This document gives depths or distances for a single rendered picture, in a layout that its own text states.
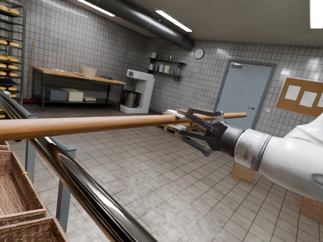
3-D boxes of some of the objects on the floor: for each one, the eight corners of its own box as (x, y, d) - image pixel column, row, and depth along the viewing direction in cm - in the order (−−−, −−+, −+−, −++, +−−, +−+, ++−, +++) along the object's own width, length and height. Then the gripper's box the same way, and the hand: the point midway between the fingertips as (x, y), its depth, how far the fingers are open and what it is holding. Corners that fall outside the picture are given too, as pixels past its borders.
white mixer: (127, 114, 552) (135, 70, 521) (114, 108, 591) (121, 67, 561) (149, 114, 629) (157, 75, 598) (137, 108, 668) (143, 72, 638)
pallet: (177, 136, 445) (178, 131, 442) (153, 126, 493) (155, 120, 490) (200, 132, 538) (201, 127, 534) (178, 123, 585) (180, 119, 582)
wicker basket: (293, 210, 243) (301, 192, 237) (291, 193, 290) (298, 177, 283) (341, 232, 218) (351, 213, 212) (330, 210, 265) (339, 193, 258)
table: (40, 111, 403) (43, 70, 382) (29, 102, 451) (31, 65, 430) (120, 111, 572) (125, 82, 552) (106, 104, 620) (110, 78, 599)
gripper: (246, 114, 41) (166, 91, 55) (225, 176, 44) (155, 140, 58) (254, 113, 47) (179, 93, 61) (235, 169, 50) (168, 137, 64)
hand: (175, 119), depth 57 cm, fingers closed on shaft, 3 cm apart
